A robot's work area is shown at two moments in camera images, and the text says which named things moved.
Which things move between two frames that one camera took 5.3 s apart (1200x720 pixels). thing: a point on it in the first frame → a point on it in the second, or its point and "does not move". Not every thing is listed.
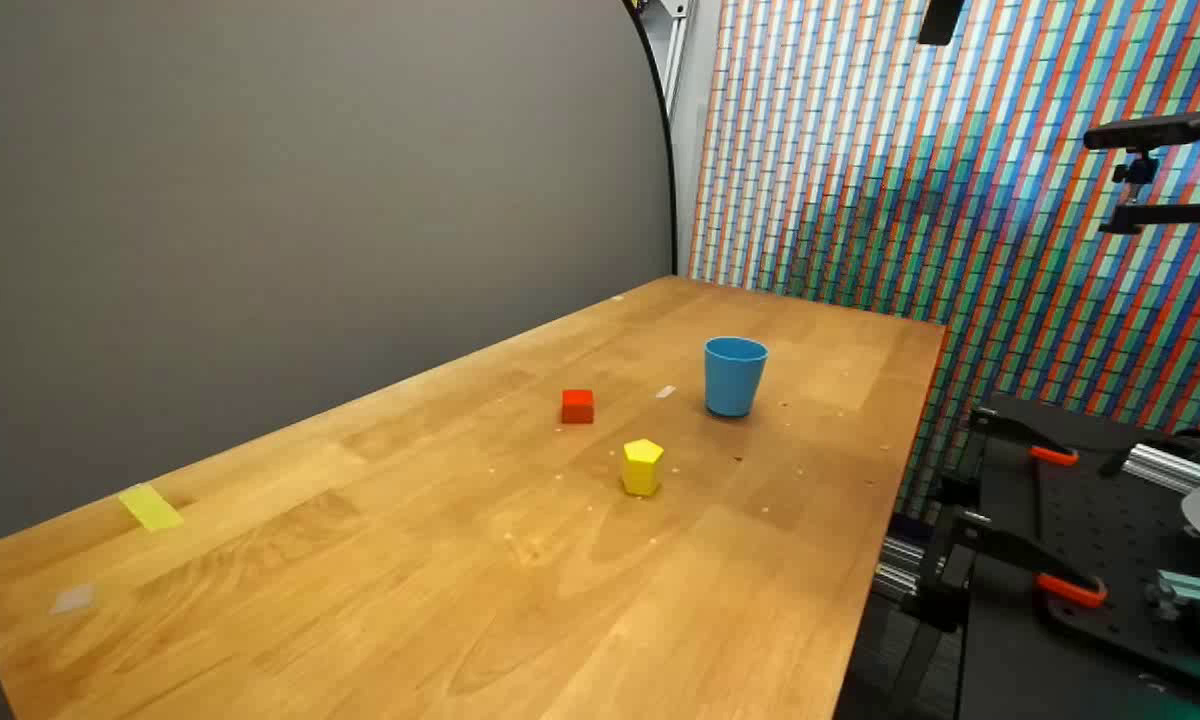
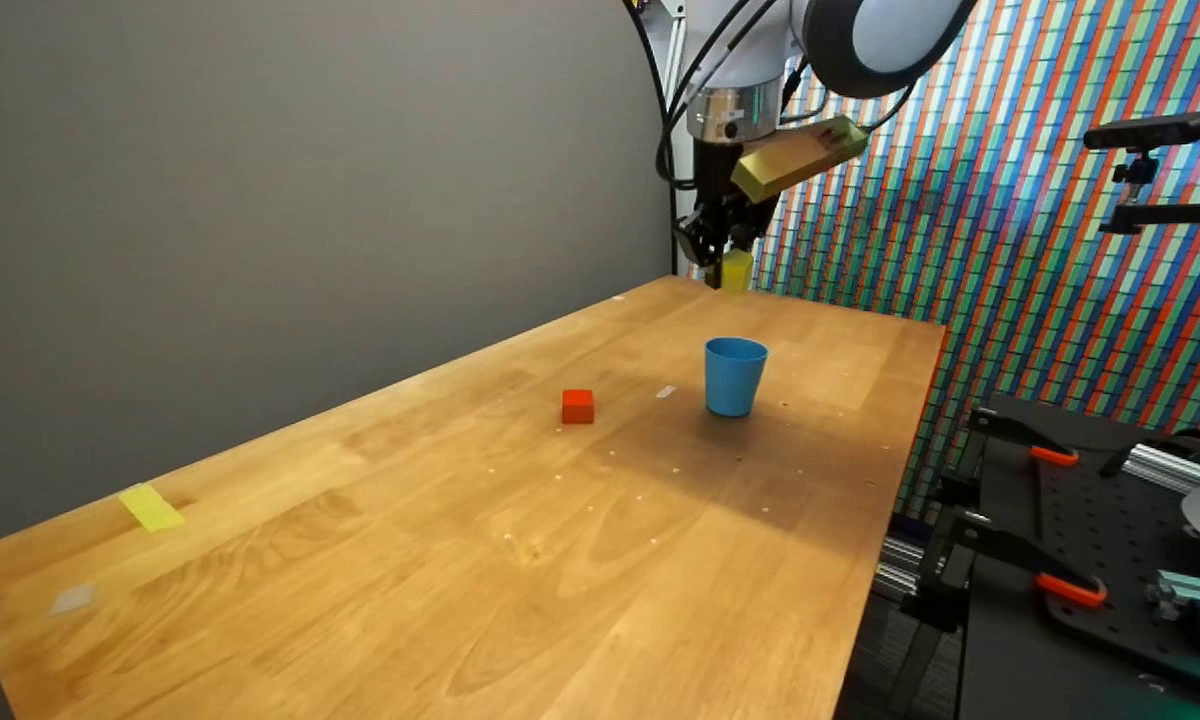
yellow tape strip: (148, 506) does not move
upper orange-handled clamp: (1038, 445) does not move
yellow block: (641, 470) → (734, 270)
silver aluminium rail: (1170, 470) does not move
